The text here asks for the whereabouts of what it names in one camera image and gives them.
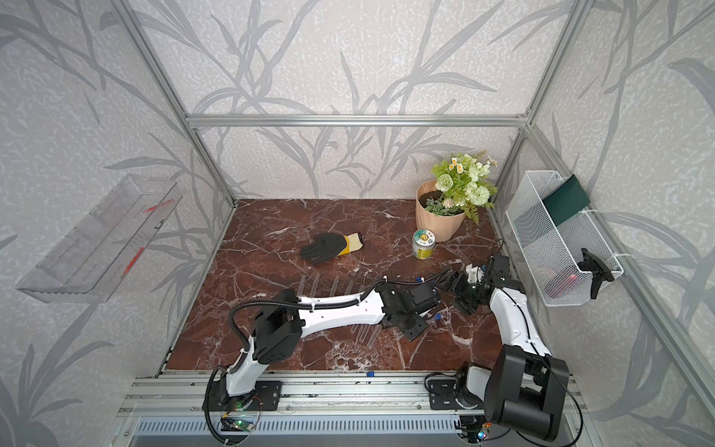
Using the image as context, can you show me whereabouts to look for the beige flower pot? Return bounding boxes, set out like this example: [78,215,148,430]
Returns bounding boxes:
[415,180,465,242]

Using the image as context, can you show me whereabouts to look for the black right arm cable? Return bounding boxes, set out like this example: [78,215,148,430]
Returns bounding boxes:
[499,287,585,447]

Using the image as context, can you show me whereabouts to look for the green round tape tin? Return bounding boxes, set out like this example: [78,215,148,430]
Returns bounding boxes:
[411,229,437,260]

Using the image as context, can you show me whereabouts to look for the green white artificial flowers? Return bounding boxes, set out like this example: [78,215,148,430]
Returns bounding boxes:
[425,151,498,224]

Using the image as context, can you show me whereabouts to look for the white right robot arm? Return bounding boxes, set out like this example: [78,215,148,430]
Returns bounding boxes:
[437,254,570,441]

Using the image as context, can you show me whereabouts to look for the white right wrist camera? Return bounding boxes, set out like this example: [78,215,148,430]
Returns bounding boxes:
[465,264,484,284]

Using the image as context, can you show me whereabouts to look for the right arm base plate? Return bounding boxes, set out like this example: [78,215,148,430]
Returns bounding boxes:
[425,376,483,411]

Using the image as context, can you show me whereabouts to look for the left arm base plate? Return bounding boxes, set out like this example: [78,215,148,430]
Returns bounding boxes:
[202,379,282,413]

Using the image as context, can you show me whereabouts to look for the white wire mesh basket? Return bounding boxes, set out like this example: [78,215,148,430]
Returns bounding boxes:
[506,171,624,307]

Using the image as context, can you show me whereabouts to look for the dark green card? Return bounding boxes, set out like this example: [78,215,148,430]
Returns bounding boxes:
[543,175,590,226]

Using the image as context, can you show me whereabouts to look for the clear acrylic wall shelf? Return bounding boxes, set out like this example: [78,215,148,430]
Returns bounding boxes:
[17,174,182,304]

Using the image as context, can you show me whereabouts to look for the aluminium front rail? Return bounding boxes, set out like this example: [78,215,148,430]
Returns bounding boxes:
[116,372,588,417]

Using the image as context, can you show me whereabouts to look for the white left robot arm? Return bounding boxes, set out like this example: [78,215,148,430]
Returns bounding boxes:
[225,279,441,398]

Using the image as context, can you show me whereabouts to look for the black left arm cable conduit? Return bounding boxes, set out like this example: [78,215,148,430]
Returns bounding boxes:
[227,295,370,350]

